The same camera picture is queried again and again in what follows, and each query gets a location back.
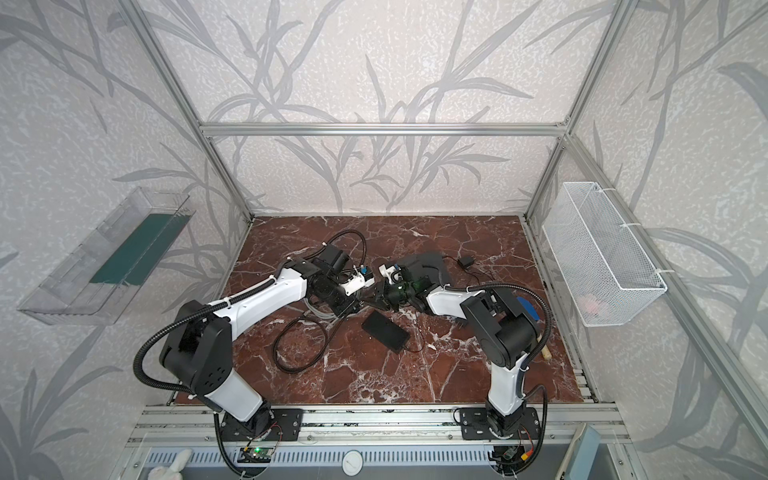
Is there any black cable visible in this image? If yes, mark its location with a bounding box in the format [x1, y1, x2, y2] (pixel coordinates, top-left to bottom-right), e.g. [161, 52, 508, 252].
[272, 311, 332, 376]

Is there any black ribbed network switch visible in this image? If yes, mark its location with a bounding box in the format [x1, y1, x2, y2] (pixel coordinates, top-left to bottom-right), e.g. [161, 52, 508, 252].
[362, 311, 410, 353]

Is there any small black power adapter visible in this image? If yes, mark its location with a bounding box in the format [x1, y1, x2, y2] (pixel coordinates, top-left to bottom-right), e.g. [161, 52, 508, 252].
[442, 254, 496, 285]

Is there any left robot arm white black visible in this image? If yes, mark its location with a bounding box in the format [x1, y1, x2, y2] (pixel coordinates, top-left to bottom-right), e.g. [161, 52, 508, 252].
[133, 240, 373, 479]

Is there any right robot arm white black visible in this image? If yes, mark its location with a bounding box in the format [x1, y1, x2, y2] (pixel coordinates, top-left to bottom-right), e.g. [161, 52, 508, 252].
[369, 255, 552, 478]

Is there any round white gauge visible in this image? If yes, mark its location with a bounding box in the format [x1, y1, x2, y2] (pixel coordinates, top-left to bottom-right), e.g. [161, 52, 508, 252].
[342, 450, 364, 477]

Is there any green lit circuit board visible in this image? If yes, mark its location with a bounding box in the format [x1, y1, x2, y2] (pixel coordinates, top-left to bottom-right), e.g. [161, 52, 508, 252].
[237, 447, 276, 464]

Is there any pink object in basket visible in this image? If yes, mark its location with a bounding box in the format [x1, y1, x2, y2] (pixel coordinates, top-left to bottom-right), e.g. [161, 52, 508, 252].
[577, 294, 608, 318]

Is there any white plush toy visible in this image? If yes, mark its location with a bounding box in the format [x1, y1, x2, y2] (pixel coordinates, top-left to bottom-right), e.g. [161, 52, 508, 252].
[148, 449, 193, 480]

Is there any grey blue panel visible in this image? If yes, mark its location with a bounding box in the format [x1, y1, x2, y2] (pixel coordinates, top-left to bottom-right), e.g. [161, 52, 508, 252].
[554, 423, 601, 480]

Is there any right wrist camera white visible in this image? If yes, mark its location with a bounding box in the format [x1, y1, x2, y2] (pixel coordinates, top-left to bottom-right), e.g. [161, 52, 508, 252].
[379, 264, 405, 285]

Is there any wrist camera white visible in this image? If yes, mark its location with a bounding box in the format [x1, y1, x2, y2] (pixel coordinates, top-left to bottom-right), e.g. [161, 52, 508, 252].
[379, 264, 405, 285]
[341, 267, 375, 296]

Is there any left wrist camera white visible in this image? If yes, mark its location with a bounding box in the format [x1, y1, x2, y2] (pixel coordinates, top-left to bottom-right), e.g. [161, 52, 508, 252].
[341, 267, 375, 296]

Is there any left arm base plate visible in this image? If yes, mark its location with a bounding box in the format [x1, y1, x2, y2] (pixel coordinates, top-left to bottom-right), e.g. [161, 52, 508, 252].
[219, 406, 304, 442]

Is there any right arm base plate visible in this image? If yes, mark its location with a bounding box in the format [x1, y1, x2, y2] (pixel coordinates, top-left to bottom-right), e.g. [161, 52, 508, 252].
[457, 405, 542, 440]

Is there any white wire mesh basket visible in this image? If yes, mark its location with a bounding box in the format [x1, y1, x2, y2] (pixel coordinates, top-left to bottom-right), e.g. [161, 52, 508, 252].
[543, 182, 667, 327]

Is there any clear plastic wall bin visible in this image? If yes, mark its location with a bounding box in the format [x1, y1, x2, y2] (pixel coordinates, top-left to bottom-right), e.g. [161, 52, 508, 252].
[18, 187, 195, 326]

